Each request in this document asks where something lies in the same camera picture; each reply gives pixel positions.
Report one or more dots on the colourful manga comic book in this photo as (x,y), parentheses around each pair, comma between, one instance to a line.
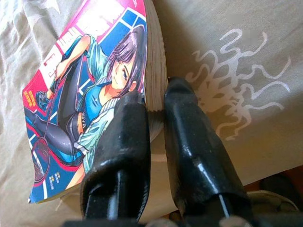
(94,82)

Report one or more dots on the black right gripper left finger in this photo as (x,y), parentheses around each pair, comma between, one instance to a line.
(123,142)

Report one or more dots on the bed with grey floral sheet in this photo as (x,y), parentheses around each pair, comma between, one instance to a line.
(236,35)

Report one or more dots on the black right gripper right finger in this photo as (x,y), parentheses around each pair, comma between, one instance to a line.
(189,142)

